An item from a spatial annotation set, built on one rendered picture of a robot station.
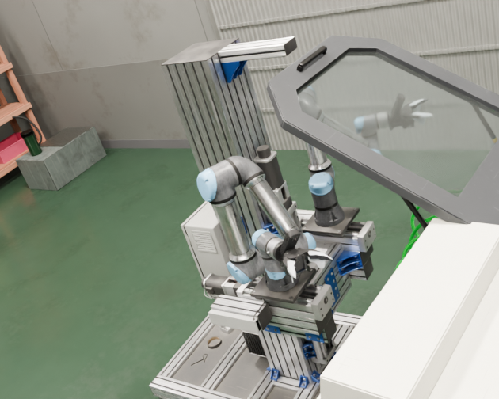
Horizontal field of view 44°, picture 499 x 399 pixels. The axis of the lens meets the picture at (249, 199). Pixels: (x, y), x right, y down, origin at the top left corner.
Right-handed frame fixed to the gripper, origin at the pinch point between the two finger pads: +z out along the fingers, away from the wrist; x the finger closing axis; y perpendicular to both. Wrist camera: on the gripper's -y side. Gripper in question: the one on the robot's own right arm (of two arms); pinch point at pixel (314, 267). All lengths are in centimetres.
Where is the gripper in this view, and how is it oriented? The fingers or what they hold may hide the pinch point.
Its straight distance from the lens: 203.1
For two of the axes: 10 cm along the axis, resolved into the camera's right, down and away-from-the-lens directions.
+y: 1.6, 9.0, 4.1
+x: -8.4, 3.4, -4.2
